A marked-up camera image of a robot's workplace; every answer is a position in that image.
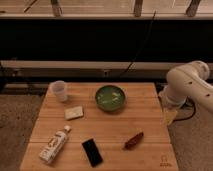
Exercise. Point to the black smartphone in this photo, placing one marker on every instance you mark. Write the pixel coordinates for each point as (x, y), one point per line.
(92, 152)

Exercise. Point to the clear plastic cup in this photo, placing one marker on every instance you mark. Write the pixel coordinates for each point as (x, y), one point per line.
(59, 89)

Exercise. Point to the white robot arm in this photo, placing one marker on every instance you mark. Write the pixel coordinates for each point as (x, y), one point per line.
(186, 81)

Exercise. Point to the white plastic bottle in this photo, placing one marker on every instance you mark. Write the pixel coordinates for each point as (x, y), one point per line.
(50, 151)

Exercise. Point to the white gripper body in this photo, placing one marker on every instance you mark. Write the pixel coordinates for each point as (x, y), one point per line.
(170, 101)

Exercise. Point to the green ceramic bowl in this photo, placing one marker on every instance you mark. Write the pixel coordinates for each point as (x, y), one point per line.
(110, 98)

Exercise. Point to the white sponge block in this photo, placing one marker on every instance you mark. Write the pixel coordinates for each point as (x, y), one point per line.
(74, 112)

